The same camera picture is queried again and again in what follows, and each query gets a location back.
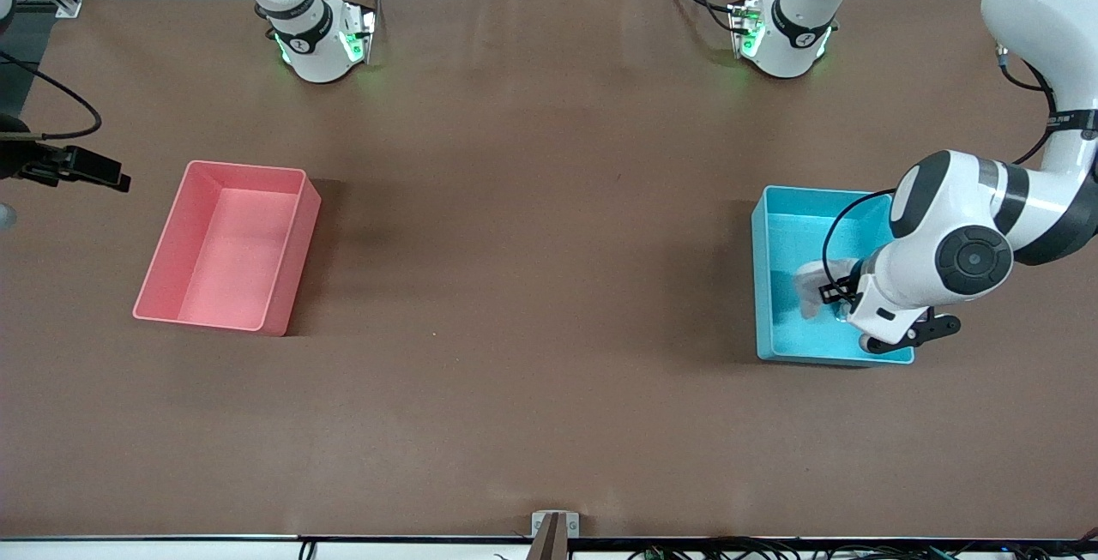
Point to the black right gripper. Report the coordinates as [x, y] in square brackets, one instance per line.
[45, 164]

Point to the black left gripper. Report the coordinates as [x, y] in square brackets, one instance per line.
[844, 287]

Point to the grey Totoro plush toy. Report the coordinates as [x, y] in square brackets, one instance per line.
[811, 281]

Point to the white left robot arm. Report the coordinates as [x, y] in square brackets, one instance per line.
[969, 260]

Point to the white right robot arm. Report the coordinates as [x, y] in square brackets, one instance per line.
[313, 45]

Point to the blue plastic box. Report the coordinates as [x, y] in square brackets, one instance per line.
[789, 234]

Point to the pink plastic box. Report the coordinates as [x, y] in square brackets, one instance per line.
[232, 286]

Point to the brown table mat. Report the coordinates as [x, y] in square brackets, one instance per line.
[549, 200]

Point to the metal table edge bracket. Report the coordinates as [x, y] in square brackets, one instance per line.
[539, 526]

